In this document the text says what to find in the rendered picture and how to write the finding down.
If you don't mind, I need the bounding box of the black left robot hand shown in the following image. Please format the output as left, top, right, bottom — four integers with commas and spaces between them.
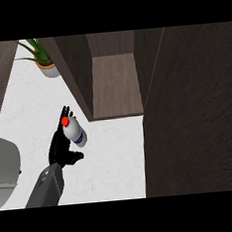
44, 103, 85, 171

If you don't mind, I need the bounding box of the open brown wooden cabinet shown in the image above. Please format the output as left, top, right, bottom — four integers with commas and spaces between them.
40, 28, 172, 126

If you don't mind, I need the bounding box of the brown wooden cabinet door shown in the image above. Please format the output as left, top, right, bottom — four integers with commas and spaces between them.
131, 21, 232, 199

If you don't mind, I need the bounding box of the white bottle with red cap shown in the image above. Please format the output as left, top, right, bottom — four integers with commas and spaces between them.
60, 114, 89, 151

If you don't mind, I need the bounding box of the pale grey rounded appliance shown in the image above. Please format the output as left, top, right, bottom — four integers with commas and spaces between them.
0, 132, 27, 211

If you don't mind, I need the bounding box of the green potted plant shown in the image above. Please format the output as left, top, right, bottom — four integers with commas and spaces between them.
13, 37, 60, 82

